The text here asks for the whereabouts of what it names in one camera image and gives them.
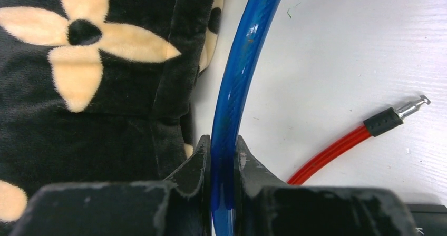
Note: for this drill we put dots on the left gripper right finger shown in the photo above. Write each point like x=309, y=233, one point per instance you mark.
x=265, y=205

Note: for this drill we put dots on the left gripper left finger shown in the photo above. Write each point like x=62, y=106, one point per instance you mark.
x=177, y=205

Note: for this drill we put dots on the blue cable lock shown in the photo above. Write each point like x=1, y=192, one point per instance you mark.
x=242, y=60

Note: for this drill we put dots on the black floral pillow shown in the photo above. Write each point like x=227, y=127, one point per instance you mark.
x=98, y=91

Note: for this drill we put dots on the black padlock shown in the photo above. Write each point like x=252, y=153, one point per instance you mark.
x=430, y=219

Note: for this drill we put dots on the red cable lock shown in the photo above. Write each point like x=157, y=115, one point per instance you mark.
x=373, y=126

